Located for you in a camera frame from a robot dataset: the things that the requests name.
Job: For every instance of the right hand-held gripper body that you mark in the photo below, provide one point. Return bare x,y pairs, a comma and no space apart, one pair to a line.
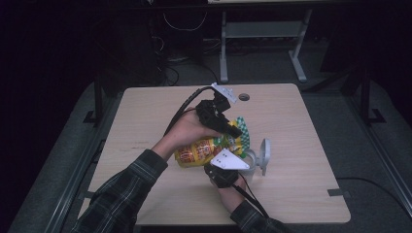
228,160

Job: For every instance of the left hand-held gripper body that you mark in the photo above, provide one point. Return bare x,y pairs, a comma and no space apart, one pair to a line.
212,113

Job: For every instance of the yellow green checked snack pouch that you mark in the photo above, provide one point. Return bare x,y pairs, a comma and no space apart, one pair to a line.
194,153

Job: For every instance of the person's left hand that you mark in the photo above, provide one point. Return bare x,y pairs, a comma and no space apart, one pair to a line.
184,132

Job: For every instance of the person's right hand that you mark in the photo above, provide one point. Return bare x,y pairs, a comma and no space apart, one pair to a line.
231,197

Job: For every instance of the grey tape piece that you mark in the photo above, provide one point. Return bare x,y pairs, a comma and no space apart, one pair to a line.
85,195
338,192

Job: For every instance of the black metal stand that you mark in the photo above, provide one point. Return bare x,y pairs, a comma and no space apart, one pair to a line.
365,97
98,97

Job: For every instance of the metal floor rail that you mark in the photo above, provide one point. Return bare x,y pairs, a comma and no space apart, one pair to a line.
69,197
388,161

